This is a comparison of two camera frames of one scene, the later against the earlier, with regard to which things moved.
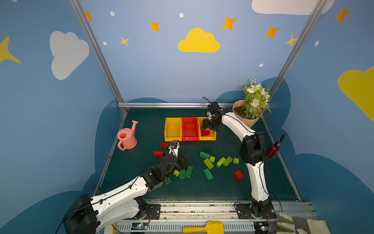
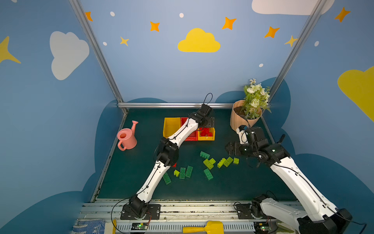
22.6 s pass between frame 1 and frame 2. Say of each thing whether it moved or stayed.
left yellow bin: stayed
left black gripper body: moved
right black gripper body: moved
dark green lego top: stayed
